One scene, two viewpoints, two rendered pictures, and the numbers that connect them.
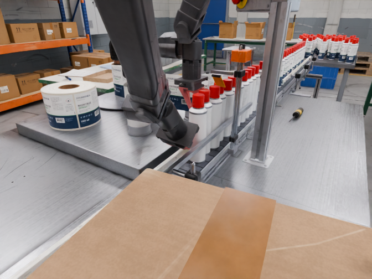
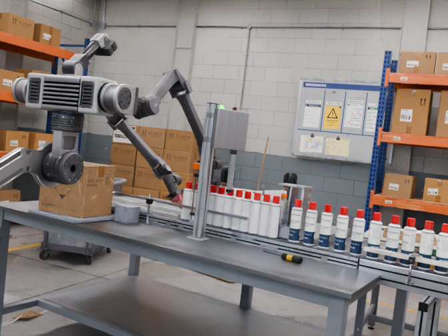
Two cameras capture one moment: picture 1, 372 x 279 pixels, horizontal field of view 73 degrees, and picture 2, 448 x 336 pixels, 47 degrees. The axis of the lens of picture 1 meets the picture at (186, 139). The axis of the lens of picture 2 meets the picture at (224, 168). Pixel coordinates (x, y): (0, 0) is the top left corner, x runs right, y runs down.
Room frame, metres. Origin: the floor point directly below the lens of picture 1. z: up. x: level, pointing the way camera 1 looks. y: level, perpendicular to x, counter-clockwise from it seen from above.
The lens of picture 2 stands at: (0.81, -2.80, 1.32)
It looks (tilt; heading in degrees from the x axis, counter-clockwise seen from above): 3 degrees down; 89
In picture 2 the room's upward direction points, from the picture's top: 6 degrees clockwise
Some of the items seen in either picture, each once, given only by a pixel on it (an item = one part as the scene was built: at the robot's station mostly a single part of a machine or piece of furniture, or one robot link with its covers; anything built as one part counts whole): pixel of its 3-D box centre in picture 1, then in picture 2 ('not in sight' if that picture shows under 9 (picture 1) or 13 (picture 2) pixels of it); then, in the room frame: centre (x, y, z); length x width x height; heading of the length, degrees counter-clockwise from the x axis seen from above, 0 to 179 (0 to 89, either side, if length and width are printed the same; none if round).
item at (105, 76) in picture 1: (107, 75); (409, 237); (2.14, 0.66, 0.82); 0.34 x 0.24 x 0.03; 160
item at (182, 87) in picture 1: (193, 93); not in sight; (0.77, -0.02, 1.06); 0.07 x 0.07 x 0.09; 59
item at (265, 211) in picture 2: (248, 91); (265, 215); (1.06, -0.27, 0.98); 0.05 x 0.05 x 0.20
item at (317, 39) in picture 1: (325, 45); not in sight; (2.84, -1.49, 0.98); 0.57 x 0.46 x 0.21; 59
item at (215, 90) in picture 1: (213, 118); not in sight; (0.75, -0.09, 0.98); 0.05 x 0.05 x 0.20
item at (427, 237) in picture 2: (286, 64); (426, 245); (1.71, -0.66, 0.98); 0.05 x 0.05 x 0.20
